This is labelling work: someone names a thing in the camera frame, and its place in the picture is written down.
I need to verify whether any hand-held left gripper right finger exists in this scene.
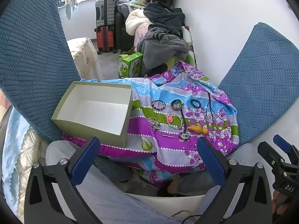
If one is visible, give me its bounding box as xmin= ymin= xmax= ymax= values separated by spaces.
xmin=194 ymin=136 xmax=274 ymax=224

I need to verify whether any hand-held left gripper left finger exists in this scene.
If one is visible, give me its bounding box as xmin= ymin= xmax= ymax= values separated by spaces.
xmin=24 ymin=136 xmax=103 ymax=224

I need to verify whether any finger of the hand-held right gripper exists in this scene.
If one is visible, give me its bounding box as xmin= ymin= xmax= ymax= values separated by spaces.
xmin=273 ymin=134 xmax=299 ymax=162
xmin=257 ymin=141 xmax=285 ymax=169

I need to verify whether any silver bangle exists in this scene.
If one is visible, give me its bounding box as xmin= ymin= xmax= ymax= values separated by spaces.
xmin=167 ymin=114 xmax=184 ymax=129

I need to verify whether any pale green cardboard box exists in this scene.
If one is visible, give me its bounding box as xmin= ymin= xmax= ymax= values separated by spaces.
xmin=51 ymin=81 xmax=133 ymax=148

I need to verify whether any silver chain bracelet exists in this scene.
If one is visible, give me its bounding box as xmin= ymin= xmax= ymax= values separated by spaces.
xmin=148 ymin=118 xmax=162 ymax=131

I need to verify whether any person's right hand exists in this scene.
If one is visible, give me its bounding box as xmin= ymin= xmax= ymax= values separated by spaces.
xmin=272 ymin=190 xmax=289 ymax=215

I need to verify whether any white plastic seat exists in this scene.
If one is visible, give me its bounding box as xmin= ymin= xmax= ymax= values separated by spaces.
xmin=45 ymin=141 xmax=208 ymax=224

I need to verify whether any person's left leg in jeans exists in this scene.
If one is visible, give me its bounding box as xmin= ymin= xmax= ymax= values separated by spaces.
xmin=77 ymin=163 xmax=187 ymax=224

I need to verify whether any beige quilted blanket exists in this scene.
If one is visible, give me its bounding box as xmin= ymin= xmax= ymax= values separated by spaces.
xmin=13 ymin=126 xmax=48 ymax=222

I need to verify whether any blue textured chair cover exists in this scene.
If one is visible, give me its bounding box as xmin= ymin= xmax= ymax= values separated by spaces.
xmin=0 ymin=0 xmax=81 ymax=141
xmin=217 ymin=22 xmax=299 ymax=145

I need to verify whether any black gold bangle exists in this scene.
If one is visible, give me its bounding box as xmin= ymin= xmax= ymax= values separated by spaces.
xmin=171 ymin=99 xmax=184 ymax=110

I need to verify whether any light blue cloth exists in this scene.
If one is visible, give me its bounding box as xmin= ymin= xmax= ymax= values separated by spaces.
xmin=2 ymin=107 xmax=32 ymax=215

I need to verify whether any floral purple blue cloth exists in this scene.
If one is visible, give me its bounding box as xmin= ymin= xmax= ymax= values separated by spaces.
xmin=62 ymin=61 xmax=240 ymax=182

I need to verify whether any green printed carton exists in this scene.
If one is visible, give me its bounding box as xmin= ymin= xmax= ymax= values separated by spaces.
xmin=118 ymin=51 xmax=144 ymax=79

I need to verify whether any green cloth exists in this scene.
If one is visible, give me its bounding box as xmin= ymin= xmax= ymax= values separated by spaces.
xmin=165 ymin=55 xmax=188 ymax=71

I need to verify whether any cream lace covered table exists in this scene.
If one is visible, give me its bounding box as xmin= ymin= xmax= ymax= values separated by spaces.
xmin=67 ymin=38 xmax=103 ymax=81

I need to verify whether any green white printed board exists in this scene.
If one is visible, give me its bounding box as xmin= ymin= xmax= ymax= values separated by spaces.
xmin=183 ymin=26 xmax=198 ymax=67

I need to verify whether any red suitcase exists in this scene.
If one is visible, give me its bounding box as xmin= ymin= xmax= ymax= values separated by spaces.
xmin=94 ymin=26 xmax=117 ymax=54

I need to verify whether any grey fleece garment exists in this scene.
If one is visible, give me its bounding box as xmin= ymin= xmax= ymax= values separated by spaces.
xmin=140 ymin=27 xmax=191 ymax=75

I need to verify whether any black suitcase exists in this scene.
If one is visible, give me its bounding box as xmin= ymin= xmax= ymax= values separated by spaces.
xmin=114 ymin=12 xmax=136 ymax=53

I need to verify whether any pink garment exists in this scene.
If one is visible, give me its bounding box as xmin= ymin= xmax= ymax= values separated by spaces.
xmin=134 ymin=24 xmax=150 ymax=50

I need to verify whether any cream white jacket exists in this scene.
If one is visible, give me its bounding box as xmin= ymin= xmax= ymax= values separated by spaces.
xmin=125 ymin=8 xmax=153 ymax=34

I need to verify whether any grey suitcase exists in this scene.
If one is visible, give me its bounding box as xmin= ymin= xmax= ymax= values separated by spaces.
xmin=95 ymin=0 xmax=116 ymax=27

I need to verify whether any dark navy garment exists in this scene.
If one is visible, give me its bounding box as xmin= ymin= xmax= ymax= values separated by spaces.
xmin=143 ymin=1 xmax=186 ymax=36

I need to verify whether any eye pendant black cord necklace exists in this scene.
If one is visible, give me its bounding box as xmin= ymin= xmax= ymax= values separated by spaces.
xmin=178 ymin=101 xmax=191 ymax=142

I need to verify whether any purple bead bracelet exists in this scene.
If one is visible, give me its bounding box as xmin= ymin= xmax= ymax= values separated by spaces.
xmin=151 ymin=100 xmax=167 ymax=111

